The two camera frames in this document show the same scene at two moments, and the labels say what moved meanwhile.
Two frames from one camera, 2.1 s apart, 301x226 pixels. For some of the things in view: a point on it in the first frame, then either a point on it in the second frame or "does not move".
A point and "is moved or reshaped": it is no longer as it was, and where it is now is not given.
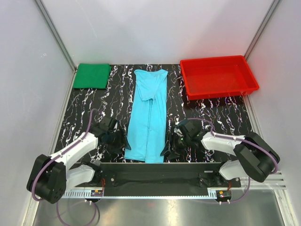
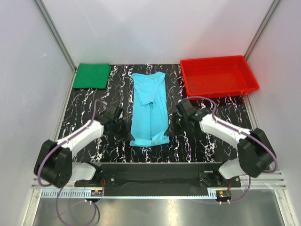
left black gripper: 122,142 to 126,134
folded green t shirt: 92,76 does not move
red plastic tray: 217,77 does not move
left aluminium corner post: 44,12 does not move
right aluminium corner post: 273,7 does not move
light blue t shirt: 146,141 is moved or reshaped
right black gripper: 168,147 to 172,128
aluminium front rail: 279,182 does not move
